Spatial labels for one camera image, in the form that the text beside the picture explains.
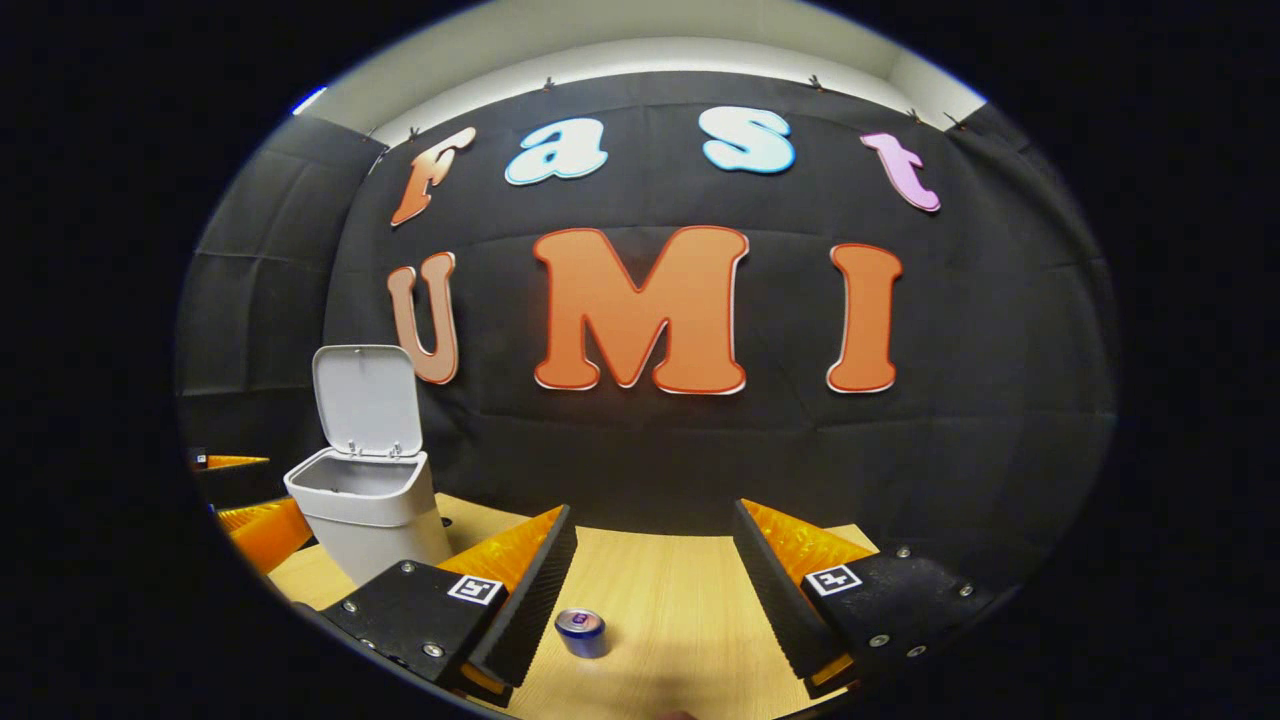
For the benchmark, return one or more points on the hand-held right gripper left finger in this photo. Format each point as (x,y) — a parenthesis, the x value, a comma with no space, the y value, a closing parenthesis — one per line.
(530,608)

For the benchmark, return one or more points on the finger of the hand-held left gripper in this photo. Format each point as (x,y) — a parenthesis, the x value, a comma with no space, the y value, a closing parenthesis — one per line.
(240,485)
(265,530)

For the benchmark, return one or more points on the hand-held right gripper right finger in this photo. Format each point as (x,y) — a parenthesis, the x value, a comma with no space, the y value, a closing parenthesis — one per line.
(775,598)

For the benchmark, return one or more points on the blue pop can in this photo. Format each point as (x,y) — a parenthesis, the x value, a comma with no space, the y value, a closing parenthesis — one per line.
(581,640)

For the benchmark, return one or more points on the white desktop garbage bin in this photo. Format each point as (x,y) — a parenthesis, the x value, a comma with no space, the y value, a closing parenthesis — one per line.
(375,520)

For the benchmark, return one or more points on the wooden desktop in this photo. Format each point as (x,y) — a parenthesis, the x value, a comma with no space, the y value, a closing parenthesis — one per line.
(680,600)

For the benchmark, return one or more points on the black backdrop cloth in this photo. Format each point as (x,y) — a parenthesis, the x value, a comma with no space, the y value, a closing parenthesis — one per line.
(950,450)

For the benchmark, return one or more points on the white ceiling light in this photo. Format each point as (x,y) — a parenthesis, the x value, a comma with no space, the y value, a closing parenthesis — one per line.
(309,99)

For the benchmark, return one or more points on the row of black cloth clips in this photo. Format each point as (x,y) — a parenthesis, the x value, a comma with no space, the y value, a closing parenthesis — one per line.
(817,81)

